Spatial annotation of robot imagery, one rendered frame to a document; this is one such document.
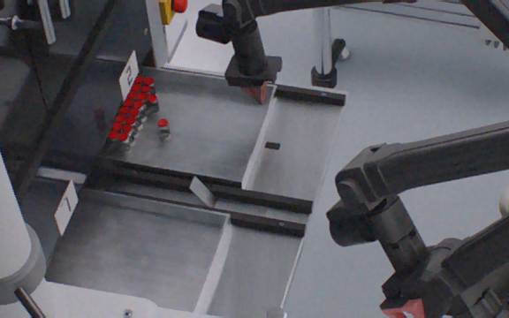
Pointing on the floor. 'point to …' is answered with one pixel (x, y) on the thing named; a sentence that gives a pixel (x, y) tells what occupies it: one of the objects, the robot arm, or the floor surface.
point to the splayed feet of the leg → (331, 66)
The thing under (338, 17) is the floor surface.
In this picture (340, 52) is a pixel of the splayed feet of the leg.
